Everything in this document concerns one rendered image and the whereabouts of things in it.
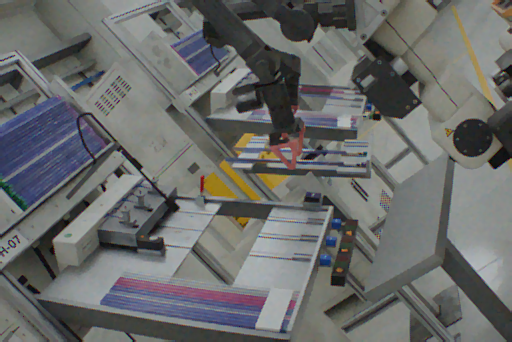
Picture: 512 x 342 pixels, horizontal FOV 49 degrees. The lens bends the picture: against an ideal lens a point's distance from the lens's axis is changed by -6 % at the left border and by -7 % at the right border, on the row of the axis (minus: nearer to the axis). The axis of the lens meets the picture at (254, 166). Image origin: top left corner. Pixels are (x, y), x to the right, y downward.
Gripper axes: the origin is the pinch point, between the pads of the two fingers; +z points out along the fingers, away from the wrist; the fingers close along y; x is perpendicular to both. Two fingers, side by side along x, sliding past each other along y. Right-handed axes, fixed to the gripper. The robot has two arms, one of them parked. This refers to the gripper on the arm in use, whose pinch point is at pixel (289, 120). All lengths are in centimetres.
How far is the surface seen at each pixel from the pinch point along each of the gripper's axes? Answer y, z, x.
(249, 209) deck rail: 37.0, 23.5, -5.6
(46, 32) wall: -218, -9, -252
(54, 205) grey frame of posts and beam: 77, 15, -57
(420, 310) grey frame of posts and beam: 32, 57, 58
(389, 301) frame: 32, 54, 46
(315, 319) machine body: 39, 62, 21
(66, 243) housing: 86, 22, -49
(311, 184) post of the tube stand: 13.0, 20.4, 11.8
